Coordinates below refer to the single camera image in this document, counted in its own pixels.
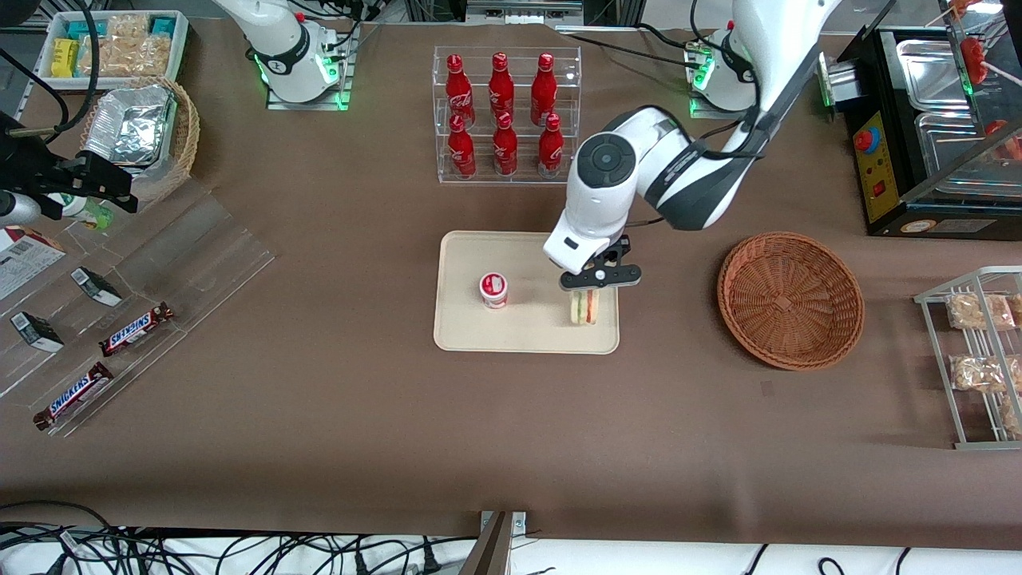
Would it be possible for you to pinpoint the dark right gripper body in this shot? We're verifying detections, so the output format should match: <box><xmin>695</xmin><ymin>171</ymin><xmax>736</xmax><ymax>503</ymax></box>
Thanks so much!
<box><xmin>0</xmin><ymin>112</ymin><xmax>63</xmax><ymax>219</ymax></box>

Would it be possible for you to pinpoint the silver metal bracket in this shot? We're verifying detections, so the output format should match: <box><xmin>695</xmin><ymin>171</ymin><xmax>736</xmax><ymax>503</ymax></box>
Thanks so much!
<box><xmin>479</xmin><ymin>510</ymin><xmax>529</xmax><ymax>536</ymax></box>

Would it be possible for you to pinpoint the green white small bottle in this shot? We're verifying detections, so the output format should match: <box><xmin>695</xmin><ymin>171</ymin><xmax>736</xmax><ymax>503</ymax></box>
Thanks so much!
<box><xmin>46</xmin><ymin>193</ymin><xmax>115</xmax><ymax>232</ymax></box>

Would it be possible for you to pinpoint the triangle sandwich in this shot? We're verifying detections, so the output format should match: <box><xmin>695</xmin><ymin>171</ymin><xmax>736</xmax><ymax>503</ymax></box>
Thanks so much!
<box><xmin>568</xmin><ymin>288</ymin><xmax>601</xmax><ymax>327</ymax></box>

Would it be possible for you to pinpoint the black cable loop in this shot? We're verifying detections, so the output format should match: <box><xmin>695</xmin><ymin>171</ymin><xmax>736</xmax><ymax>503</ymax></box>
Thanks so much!
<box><xmin>0</xmin><ymin>500</ymin><xmax>121</xmax><ymax>575</ymax></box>

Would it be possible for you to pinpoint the white plastic bin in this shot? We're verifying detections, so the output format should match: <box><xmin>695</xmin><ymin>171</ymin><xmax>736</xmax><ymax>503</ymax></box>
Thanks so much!
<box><xmin>38</xmin><ymin>10</ymin><xmax>190</xmax><ymax>91</ymax></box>

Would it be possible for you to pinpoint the dark metal post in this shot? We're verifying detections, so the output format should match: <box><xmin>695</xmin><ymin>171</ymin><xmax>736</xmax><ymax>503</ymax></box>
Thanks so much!
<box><xmin>459</xmin><ymin>511</ymin><xmax>513</xmax><ymax>575</ymax></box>

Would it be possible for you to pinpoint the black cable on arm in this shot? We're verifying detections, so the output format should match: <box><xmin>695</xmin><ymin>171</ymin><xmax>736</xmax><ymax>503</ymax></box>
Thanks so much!
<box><xmin>623</xmin><ymin>0</ymin><xmax>771</xmax><ymax>228</ymax></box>

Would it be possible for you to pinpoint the silver foil container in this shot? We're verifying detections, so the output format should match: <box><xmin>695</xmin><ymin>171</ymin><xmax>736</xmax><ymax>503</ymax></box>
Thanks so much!
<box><xmin>83</xmin><ymin>85</ymin><xmax>177</xmax><ymax>169</ymax></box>

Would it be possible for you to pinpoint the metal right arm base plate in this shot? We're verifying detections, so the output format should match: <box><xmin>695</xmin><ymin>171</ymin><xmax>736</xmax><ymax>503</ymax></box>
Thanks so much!
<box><xmin>265</xmin><ymin>24</ymin><xmax>353</xmax><ymax>112</ymax></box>

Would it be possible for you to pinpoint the red sausage on stick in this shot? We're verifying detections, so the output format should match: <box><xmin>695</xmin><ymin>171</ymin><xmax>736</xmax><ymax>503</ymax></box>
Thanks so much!
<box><xmin>961</xmin><ymin>36</ymin><xmax>991</xmax><ymax>85</ymax></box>

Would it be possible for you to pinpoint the black food warmer appliance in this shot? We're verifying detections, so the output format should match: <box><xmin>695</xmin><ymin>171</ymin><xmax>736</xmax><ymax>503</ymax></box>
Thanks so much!
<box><xmin>818</xmin><ymin>0</ymin><xmax>1022</xmax><ymax>240</ymax></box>

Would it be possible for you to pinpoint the clear acrylic bottle rack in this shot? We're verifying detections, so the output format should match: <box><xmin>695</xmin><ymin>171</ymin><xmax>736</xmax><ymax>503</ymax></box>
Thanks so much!
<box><xmin>433</xmin><ymin>46</ymin><xmax>582</xmax><ymax>186</ymax></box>

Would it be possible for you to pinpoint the clear acrylic display stand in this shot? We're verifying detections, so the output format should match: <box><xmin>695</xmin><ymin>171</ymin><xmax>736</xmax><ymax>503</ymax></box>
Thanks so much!
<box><xmin>0</xmin><ymin>177</ymin><xmax>277</xmax><ymax>439</ymax></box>

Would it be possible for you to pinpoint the grey metal wire rack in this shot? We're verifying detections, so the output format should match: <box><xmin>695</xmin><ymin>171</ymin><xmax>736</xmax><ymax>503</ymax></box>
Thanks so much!
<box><xmin>913</xmin><ymin>265</ymin><xmax>1022</xmax><ymax>451</ymax></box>

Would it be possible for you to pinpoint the brown table cover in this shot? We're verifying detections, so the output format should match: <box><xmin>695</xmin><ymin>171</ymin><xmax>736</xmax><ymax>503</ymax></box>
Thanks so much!
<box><xmin>0</xmin><ymin>16</ymin><xmax>1022</xmax><ymax>552</ymax></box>

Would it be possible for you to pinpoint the clear bag of crackers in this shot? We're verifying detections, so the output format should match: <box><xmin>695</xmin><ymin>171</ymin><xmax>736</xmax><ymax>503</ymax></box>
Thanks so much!
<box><xmin>78</xmin><ymin>35</ymin><xmax>173</xmax><ymax>78</ymax></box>
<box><xmin>107</xmin><ymin>14</ymin><xmax>153</xmax><ymax>41</ymax></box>

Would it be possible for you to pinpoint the light wicker basket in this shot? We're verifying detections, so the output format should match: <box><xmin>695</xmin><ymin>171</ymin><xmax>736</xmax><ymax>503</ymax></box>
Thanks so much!
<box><xmin>78</xmin><ymin>77</ymin><xmax>200</xmax><ymax>205</ymax></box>

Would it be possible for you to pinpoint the black hanging cable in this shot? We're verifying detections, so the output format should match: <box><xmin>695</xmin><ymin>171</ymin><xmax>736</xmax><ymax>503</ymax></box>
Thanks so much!
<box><xmin>0</xmin><ymin>0</ymin><xmax>101</xmax><ymax>146</ymax></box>

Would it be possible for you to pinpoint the brown wicker basket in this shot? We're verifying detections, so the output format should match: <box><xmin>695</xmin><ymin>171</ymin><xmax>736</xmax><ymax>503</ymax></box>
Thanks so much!
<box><xmin>716</xmin><ymin>232</ymin><xmax>866</xmax><ymax>371</ymax></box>

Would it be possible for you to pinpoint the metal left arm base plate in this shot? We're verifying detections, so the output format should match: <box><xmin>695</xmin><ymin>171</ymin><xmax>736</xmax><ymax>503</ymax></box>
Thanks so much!
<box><xmin>687</xmin><ymin>32</ymin><xmax>774</xmax><ymax>122</ymax></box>

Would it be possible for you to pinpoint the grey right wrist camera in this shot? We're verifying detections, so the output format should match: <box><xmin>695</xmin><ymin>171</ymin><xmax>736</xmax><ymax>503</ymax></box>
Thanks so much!
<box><xmin>0</xmin><ymin>190</ymin><xmax>42</xmax><ymax>227</ymax></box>

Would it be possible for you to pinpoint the yellow snack pack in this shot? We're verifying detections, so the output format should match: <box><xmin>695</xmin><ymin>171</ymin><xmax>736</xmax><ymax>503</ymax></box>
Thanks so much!
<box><xmin>51</xmin><ymin>38</ymin><xmax>81</xmax><ymax>79</ymax></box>

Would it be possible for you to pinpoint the small black white box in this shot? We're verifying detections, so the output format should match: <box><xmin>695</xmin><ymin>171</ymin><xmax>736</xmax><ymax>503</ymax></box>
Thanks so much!
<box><xmin>70</xmin><ymin>267</ymin><xmax>124</xmax><ymax>307</ymax></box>
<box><xmin>10</xmin><ymin>311</ymin><xmax>65</xmax><ymax>354</ymax></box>

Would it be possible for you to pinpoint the white cup with red lid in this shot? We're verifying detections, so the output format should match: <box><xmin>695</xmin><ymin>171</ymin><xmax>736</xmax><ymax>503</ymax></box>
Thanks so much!
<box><xmin>479</xmin><ymin>272</ymin><xmax>510</xmax><ymax>310</ymax></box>

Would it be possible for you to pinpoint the beige plastic tray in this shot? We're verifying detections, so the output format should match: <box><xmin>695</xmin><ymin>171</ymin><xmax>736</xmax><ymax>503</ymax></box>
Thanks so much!
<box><xmin>433</xmin><ymin>231</ymin><xmax>620</xmax><ymax>355</ymax></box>

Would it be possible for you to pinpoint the red white carton box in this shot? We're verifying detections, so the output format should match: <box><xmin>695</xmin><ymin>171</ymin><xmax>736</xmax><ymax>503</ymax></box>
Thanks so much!
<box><xmin>0</xmin><ymin>226</ymin><xmax>67</xmax><ymax>301</ymax></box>

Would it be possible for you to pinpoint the red cola bottle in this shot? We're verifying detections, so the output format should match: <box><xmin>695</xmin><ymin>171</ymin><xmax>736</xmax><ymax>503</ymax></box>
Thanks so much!
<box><xmin>530</xmin><ymin>54</ymin><xmax>558</xmax><ymax>126</ymax></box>
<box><xmin>447</xmin><ymin>114</ymin><xmax>478</xmax><ymax>180</ymax></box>
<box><xmin>444</xmin><ymin>54</ymin><xmax>477</xmax><ymax>129</ymax></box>
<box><xmin>492</xmin><ymin>112</ymin><xmax>519</xmax><ymax>177</ymax></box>
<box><xmin>537</xmin><ymin>113</ymin><xmax>565</xmax><ymax>179</ymax></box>
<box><xmin>488</xmin><ymin>52</ymin><xmax>517</xmax><ymax>121</ymax></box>

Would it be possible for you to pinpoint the black cable on table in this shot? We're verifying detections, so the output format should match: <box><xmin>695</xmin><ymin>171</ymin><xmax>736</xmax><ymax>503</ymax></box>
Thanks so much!
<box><xmin>557</xmin><ymin>22</ymin><xmax>707</xmax><ymax>71</ymax></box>

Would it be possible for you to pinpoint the Snickers chocolate bar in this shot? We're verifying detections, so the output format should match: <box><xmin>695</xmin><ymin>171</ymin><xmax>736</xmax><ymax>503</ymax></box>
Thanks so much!
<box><xmin>98</xmin><ymin>302</ymin><xmax>175</xmax><ymax>358</ymax></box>
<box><xmin>32</xmin><ymin>362</ymin><xmax>115</xmax><ymax>432</ymax></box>

